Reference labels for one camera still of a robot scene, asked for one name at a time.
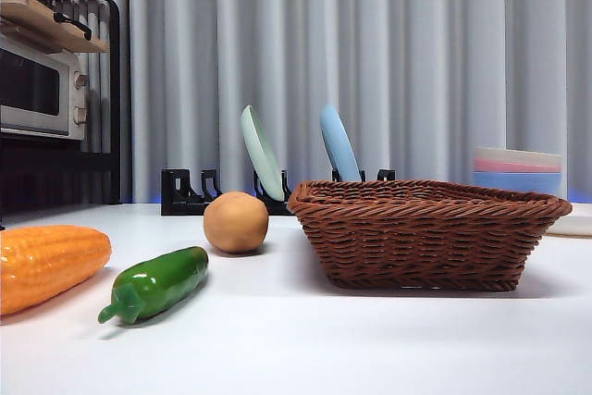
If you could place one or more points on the white bowl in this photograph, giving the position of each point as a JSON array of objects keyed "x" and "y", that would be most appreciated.
[{"x": 518, "y": 153}]

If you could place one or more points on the pink bowl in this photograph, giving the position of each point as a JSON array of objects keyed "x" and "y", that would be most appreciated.
[{"x": 518, "y": 165}]

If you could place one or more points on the blue bowl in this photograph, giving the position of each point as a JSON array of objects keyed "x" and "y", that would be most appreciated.
[{"x": 518, "y": 181}]

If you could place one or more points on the black metal shelf frame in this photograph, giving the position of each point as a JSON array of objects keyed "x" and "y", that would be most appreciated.
[{"x": 115, "y": 90}]

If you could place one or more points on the light blue plate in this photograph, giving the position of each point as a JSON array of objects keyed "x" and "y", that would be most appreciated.
[{"x": 340, "y": 145}]

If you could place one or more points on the white toaster oven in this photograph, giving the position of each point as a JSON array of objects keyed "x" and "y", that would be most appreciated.
[{"x": 37, "y": 90}]

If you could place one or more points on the white plate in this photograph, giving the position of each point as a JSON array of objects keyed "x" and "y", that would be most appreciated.
[{"x": 575, "y": 224}]

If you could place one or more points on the black plate rack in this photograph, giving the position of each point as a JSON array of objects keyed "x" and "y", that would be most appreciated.
[{"x": 178, "y": 191}]

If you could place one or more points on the orange toy corn cob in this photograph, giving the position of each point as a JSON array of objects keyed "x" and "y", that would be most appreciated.
[{"x": 46, "y": 265}]

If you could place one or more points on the grey curtain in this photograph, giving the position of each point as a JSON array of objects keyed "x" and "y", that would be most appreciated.
[{"x": 416, "y": 43}]

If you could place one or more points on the brown wicker basket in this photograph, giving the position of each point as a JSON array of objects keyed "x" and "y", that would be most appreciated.
[{"x": 416, "y": 238}]

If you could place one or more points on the pale green plate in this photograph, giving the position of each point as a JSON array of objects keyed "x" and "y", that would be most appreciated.
[{"x": 261, "y": 154}]

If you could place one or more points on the green toy cucumber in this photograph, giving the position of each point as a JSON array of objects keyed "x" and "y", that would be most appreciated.
[{"x": 157, "y": 279}]

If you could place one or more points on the tan toy potato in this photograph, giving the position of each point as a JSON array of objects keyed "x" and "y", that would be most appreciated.
[{"x": 236, "y": 224}]

